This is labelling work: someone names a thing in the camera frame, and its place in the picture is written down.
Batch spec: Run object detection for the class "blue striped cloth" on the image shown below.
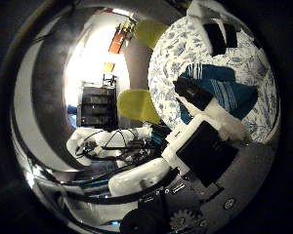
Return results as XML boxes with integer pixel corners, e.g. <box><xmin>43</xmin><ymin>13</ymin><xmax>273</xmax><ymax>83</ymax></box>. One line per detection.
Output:
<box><xmin>178</xmin><ymin>62</ymin><xmax>259</xmax><ymax>125</ymax></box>

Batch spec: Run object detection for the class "yellow-green chair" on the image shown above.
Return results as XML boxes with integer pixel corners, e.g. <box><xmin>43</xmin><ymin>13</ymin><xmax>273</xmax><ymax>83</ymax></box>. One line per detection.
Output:
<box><xmin>116</xmin><ymin>89</ymin><xmax>161</xmax><ymax>125</ymax></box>
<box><xmin>134</xmin><ymin>19</ymin><xmax>169</xmax><ymax>50</ymax></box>

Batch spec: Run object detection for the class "blue floral white tablecloth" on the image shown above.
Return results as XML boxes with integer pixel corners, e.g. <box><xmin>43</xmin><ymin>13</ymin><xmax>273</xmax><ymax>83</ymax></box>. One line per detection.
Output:
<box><xmin>147</xmin><ymin>14</ymin><xmax>281</xmax><ymax>144</ymax></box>

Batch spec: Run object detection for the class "black shelf rack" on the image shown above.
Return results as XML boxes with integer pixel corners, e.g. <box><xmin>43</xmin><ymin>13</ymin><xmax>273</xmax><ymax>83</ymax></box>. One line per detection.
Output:
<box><xmin>76</xmin><ymin>86</ymin><xmax>118</xmax><ymax>130</ymax></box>

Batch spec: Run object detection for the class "small black metal stand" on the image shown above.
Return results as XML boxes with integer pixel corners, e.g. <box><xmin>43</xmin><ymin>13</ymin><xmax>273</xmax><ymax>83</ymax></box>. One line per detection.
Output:
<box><xmin>102</xmin><ymin>73</ymin><xmax>117</xmax><ymax>88</ymax></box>

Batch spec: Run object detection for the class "small yellow sign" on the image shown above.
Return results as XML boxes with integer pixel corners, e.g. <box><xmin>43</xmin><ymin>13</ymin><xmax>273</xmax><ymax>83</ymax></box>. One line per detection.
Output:
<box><xmin>103</xmin><ymin>61</ymin><xmax>116</xmax><ymax>74</ymax></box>

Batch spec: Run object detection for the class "blue container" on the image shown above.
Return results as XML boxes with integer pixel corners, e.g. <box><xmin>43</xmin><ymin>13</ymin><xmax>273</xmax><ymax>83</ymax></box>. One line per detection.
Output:
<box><xmin>66</xmin><ymin>104</ymin><xmax>79</xmax><ymax>130</ymax></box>

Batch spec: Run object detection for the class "teal cable bundle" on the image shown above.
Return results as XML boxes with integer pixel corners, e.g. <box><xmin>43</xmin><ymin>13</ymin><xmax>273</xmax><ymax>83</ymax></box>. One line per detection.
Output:
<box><xmin>149</xmin><ymin>128</ymin><xmax>165</xmax><ymax>147</ymax></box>

